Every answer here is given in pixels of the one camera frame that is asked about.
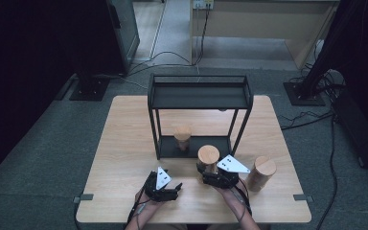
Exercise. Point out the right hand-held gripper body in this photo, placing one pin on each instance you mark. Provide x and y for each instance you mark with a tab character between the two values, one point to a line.
226	174

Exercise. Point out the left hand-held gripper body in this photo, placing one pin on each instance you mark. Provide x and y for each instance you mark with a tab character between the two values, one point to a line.
163	179

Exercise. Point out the tall glass jar red berries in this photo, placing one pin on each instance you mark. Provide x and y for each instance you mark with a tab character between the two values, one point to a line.
208	155

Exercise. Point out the glass jar pale contents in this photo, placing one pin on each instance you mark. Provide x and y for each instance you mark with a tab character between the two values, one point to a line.
263	166

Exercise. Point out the short glass jar round nuts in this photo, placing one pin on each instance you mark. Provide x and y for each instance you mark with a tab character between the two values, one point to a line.
182	133

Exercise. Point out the black metal shelf rack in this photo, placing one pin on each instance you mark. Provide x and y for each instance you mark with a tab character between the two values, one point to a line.
201	96

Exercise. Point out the person's right hand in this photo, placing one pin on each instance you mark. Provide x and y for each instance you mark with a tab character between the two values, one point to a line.
228	191

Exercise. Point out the grey table edge clip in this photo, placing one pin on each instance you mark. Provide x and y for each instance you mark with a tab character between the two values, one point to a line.
303	197
83	198

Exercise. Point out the black stand square base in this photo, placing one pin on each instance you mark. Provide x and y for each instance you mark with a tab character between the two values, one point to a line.
89	89

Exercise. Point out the black equipment box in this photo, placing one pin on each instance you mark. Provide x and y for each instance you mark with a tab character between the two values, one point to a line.
361	131

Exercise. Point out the white power strip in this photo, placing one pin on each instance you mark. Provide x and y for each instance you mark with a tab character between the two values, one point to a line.
203	4

